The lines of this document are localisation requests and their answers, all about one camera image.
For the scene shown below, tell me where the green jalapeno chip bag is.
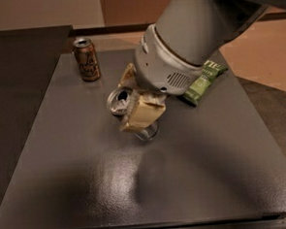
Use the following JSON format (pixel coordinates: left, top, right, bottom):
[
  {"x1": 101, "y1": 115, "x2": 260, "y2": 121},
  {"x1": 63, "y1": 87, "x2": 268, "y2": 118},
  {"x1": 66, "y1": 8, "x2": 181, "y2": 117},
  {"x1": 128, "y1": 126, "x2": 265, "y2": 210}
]
[{"x1": 181, "y1": 60, "x2": 228, "y2": 107}]

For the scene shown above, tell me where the silver redbull can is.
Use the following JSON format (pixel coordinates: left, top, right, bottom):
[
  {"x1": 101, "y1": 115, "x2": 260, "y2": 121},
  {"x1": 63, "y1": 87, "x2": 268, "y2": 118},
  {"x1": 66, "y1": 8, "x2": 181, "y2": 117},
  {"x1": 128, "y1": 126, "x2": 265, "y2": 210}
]
[{"x1": 107, "y1": 86, "x2": 159, "y2": 142}]

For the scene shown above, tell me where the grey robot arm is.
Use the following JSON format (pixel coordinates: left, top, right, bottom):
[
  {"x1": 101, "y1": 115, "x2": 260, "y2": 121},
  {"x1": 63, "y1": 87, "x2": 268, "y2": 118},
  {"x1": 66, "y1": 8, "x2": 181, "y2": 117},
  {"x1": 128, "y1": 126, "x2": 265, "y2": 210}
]
[{"x1": 119, "y1": 0, "x2": 286, "y2": 132}]

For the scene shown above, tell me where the brown LaCroix can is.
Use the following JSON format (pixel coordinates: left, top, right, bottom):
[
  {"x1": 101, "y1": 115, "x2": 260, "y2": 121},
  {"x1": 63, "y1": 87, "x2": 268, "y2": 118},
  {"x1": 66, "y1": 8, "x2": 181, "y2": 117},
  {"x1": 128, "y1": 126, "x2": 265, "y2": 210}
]
[{"x1": 73, "y1": 37, "x2": 101, "y2": 82}]

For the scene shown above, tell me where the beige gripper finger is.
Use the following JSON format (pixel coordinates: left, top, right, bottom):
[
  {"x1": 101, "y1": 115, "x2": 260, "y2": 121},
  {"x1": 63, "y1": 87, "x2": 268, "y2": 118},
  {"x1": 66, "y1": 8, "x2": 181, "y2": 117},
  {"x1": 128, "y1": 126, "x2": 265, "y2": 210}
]
[
  {"x1": 118, "y1": 63, "x2": 138, "y2": 89},
  {"x1": 119, "y1": 89, "x2": 166, "y2": 133}
]

